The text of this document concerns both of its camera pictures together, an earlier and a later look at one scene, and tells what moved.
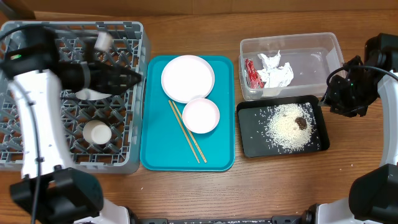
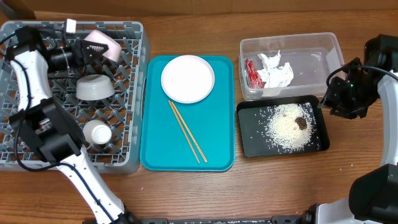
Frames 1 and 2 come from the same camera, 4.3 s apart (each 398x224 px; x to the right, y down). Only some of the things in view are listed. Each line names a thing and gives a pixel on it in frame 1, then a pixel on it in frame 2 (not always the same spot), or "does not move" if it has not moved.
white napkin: (273, 76) does not move
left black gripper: (112, 88) → (83, 53)
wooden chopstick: (192, 138) does not move
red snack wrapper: (255, 81) does not move
